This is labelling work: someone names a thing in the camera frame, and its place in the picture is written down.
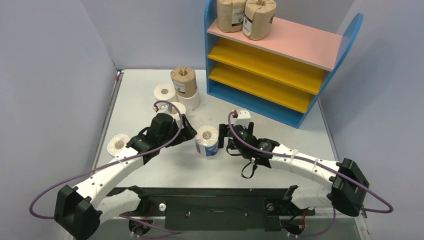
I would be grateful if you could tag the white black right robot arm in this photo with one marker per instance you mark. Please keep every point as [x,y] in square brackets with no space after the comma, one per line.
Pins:
[337,180]

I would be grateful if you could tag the blue wrapped roll at left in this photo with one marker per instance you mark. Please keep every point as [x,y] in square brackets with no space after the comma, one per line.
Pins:
[117,144]

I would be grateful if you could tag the brown roll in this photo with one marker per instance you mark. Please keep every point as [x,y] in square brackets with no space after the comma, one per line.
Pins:
[230,15]
[184,81]

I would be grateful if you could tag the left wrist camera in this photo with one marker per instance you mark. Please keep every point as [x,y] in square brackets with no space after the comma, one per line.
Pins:
[161,108]

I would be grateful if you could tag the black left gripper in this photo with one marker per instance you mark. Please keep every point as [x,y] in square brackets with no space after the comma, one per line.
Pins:
[186,133]

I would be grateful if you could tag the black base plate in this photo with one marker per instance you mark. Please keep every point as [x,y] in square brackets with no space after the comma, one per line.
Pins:
[193,209]

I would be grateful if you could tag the brown roll cloud logo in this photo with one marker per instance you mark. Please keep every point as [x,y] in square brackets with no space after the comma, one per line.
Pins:
[258,18]

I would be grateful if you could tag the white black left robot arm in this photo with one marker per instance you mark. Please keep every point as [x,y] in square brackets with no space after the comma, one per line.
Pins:
[81,209]

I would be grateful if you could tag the colourful wooden shelf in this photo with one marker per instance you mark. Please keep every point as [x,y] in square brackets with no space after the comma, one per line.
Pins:
[281,76]

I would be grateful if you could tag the blue plastic tissue roll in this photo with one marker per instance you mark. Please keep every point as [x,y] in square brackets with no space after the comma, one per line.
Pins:
[206,140]

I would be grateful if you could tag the brown wrapped roll on stack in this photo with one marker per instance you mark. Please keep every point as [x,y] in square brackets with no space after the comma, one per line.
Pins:
[184,81]

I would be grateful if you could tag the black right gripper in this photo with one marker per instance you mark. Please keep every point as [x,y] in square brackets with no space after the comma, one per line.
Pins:
[224,135]

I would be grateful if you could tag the white paper roll under stack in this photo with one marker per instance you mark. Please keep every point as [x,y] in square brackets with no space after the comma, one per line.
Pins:
[190,103]

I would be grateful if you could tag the aluminium rail frame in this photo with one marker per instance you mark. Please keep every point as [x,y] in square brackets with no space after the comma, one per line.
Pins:
[82,208]

